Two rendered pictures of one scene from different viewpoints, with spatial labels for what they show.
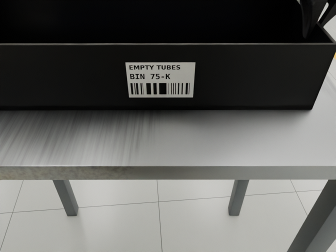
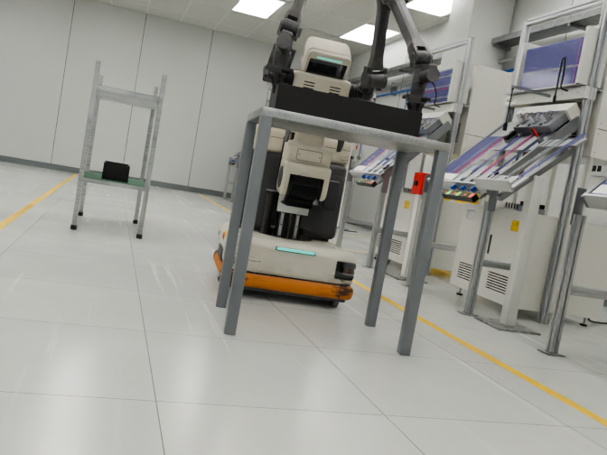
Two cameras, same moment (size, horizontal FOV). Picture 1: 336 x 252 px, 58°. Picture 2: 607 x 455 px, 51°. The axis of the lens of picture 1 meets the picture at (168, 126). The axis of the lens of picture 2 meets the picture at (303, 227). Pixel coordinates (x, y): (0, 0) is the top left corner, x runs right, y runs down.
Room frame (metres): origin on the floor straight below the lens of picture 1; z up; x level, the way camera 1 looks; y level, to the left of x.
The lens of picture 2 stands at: (2.86, -0.56, 0.58)
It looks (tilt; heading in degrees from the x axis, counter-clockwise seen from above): 4 degrees down; 167
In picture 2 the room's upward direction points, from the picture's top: 10 degrees clockwise
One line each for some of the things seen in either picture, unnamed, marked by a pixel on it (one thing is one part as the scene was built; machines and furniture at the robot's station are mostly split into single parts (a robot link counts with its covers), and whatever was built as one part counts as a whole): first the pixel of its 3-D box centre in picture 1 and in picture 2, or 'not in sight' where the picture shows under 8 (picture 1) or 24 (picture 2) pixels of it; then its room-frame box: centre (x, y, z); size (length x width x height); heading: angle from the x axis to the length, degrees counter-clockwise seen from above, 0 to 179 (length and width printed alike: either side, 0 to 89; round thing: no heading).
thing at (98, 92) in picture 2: not in sight; (118, 151); (-1.90, -0.94, 0.55); 0.91 x 0.46 x 1.10; 5
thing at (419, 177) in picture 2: not in sight; (415, 226); (-1.44, 1.22, 0.39); 0.24 x 0.24 x 0.78; 5
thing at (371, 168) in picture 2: not in sight; (412, 190); (-2.17, 1.44, 0.66); 1.01 x 0.73 x 1.31; 95
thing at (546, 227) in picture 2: not in sight; (527, 262); (-0.76, 1.74, 0.31); 0.70 x 0.65 x 0.62; 5
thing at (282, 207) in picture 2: not in sight; (312, 191); (-0.13, 0.12, 0.53); 0.28 x 0.27 x 0.25; 90
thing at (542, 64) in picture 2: not in sight; (556, 68); (-0.69, 1.63, 1.52); 0.51 x 0.13 x 0.27; 5
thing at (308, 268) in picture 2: not in sight; (280, 258); (-0.30, 0.06, 0.16); 0.67 x 0.64 x 0.25; 0
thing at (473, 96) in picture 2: not in sight; (438, 160); (-2.21, 1.63, 0.95); 1.33 x 0.82 x 1.90; 95
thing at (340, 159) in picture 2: not in sight; (292, 176); (-0.39, 0.06, 0.59); 0.55 x 0.34 x 0.83; 90
